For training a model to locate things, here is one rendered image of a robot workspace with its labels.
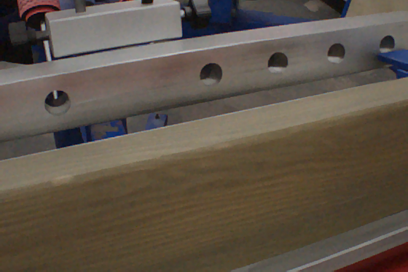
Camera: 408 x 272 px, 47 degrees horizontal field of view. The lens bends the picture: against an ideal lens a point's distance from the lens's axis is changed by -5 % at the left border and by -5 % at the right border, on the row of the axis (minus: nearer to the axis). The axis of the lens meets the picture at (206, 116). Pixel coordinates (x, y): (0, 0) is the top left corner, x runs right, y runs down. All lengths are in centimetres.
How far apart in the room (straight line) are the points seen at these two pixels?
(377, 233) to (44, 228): 16
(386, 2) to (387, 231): 274
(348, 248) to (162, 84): 24
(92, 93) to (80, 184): 23
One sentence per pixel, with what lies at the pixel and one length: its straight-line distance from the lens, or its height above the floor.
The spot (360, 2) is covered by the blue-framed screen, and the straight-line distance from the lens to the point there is 312.
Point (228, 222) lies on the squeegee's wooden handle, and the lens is 21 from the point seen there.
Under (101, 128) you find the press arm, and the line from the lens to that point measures 65.
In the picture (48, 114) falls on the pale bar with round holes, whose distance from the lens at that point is 41.
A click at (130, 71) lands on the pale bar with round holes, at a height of 110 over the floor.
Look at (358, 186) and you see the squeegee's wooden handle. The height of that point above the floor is 115.
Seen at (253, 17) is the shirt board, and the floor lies 93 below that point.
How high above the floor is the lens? 131
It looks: 36 degrees down
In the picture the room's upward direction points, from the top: 3 degrees clockwise
